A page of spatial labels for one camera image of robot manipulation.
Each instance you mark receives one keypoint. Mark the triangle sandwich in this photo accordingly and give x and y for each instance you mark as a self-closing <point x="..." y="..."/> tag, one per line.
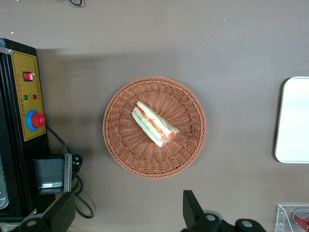
<point x="154" y="124"/>

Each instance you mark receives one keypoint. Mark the clear acrylic bottle rack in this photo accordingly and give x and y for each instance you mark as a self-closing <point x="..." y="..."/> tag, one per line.
<point x="281" y="217"/>

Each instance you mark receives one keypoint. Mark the cream plastic tray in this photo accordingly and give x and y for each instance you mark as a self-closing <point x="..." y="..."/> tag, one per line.
<point x="294" y="120"/>

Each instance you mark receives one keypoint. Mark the yellow emergency stop box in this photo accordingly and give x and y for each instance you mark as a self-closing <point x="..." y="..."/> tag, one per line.
<point x="14" y="149"/>

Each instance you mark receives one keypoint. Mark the round brown wicker basket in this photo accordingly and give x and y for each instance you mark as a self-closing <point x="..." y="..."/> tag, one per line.
<point x="125" y="149"/>

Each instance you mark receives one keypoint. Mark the black metal bracket block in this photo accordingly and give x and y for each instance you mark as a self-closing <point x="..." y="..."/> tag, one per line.
<point x="48" y="171"/>

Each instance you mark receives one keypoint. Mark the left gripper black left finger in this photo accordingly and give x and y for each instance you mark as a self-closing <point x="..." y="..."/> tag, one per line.
<point x="61" y="212"/>

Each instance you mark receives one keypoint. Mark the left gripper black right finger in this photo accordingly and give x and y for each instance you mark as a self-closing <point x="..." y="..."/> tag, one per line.
<point x="190" y="207"/>

